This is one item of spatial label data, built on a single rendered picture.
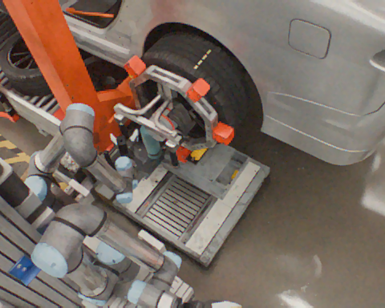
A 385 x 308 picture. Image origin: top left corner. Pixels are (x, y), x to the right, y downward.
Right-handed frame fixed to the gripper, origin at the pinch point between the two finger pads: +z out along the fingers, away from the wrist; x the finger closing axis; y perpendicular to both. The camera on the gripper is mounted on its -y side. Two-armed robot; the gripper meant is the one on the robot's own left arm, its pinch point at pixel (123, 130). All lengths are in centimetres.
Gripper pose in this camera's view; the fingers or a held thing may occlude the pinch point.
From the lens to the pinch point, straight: 216.6
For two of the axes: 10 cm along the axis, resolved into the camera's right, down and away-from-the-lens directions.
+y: 1.0, 5.6, 8.2
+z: -1.8, -8.0, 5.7
